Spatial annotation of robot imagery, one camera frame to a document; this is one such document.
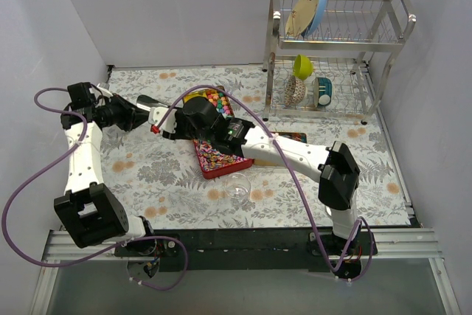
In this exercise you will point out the red tin of swirl lollipops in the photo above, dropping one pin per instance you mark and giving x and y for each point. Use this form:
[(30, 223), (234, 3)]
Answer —
[(214, 164)]

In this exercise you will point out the clear glass jar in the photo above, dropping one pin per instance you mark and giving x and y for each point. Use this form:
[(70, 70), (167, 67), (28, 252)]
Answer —
[(237, 188)]

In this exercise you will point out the steel dish rack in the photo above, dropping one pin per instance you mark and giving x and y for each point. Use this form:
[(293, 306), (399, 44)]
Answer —
[(355, 46)]

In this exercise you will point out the teal white bowl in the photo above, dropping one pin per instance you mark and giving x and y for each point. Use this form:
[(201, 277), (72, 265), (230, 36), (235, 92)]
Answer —
[(322, 92)]

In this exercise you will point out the patterned brown bowl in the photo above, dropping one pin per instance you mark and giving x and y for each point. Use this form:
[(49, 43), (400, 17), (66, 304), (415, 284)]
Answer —
[(295, 91)]

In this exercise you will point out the metal scoop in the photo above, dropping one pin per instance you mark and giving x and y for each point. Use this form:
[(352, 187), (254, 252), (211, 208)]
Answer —
[(146, 103)]

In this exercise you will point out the green bowl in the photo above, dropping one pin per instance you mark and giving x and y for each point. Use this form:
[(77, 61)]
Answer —
[(302, 67)]

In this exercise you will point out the cream plate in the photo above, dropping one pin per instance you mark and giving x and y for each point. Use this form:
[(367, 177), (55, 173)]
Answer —
[(300, 17)]

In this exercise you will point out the green tin of star candies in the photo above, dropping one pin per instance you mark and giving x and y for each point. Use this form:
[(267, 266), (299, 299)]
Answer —
[(219, 100)]

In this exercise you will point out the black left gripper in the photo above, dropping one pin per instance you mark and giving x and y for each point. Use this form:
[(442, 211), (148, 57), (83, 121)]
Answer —
[(123, 113)]

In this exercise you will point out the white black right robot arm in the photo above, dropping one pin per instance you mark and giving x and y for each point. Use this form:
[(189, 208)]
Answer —
[(333, 168)]

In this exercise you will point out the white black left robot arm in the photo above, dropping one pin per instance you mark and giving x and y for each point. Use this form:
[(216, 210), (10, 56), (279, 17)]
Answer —
[(88, 209)]

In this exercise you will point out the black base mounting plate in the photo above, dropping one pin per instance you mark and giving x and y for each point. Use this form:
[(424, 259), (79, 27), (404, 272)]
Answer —
[(250, 249)]

